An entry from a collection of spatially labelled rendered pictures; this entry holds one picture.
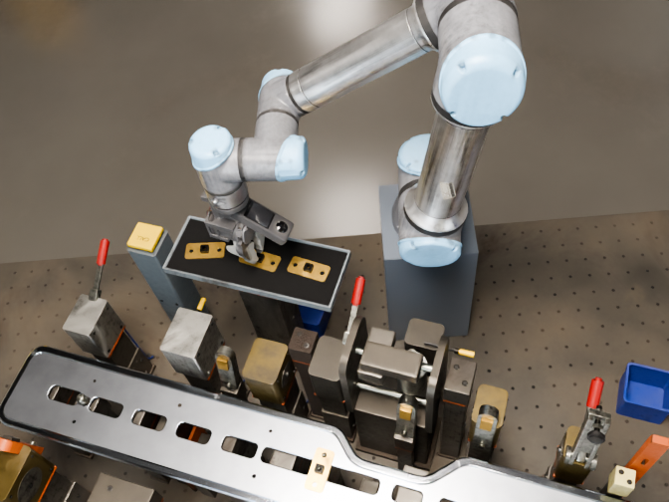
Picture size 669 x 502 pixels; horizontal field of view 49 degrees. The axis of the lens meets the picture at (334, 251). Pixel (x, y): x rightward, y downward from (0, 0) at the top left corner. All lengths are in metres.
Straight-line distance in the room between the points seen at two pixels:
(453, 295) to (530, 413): 0.35
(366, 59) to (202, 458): 0.84
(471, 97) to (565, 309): 1.05
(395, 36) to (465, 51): 0.19
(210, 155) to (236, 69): 2.42
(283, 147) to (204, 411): 0.62
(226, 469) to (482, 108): 0.87
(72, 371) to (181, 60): 2.30
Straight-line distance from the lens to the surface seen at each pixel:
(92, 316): 1.70
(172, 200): 3.19
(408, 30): 1.19
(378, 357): 1.37
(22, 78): 4.00
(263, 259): 1.52
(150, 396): 1.63
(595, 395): 1.43
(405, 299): 1.73
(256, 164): 1.24
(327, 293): 1.47
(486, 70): 1.03
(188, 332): 1.54
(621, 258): 2.11
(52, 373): 1.74
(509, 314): 1.97
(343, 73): 1.24
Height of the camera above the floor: 2.44
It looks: 57 degrees down
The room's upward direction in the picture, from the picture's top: 10 degrees counter-clockwise
